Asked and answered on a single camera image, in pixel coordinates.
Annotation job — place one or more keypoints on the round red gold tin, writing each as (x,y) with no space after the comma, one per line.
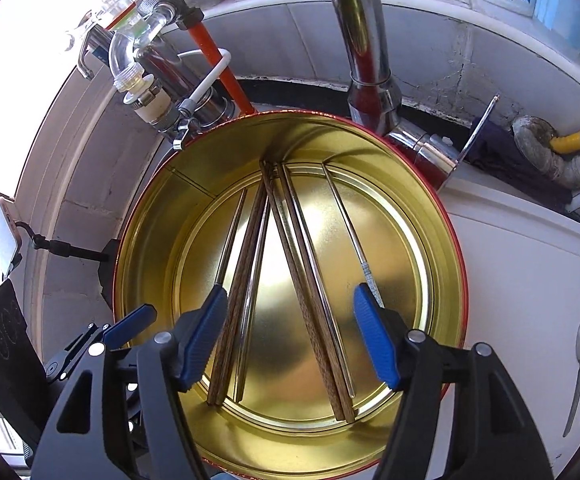
(170,220)

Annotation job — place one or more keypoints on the wooden chopstick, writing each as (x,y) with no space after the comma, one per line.
(250,245)
(309,285)
(244,310)
(299,285)

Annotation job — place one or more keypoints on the white plastic board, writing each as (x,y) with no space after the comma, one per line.
(509,280)

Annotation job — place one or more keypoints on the dark cloth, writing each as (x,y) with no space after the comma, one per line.
(509,160)

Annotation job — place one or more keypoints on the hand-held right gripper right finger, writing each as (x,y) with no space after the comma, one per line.
(374,335)

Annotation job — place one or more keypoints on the steel water filter assembly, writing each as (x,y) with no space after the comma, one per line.
(170,80)

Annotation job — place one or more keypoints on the metal chopstick with patterned end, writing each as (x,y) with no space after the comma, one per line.
(349,230)

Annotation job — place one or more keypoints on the grey drain pipe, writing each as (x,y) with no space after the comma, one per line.
(539,155)

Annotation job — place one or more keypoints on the red water pipe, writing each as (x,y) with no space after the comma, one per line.
(220,65)

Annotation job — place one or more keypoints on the smartphone on mount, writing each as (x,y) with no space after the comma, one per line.
(4,235)

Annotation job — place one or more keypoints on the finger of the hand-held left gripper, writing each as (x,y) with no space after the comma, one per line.
(130,322)

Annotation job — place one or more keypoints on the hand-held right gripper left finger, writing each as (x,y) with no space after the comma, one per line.
(202,340)

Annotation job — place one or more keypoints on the chrome kitchen faucet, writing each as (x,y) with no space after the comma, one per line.
(364,35)

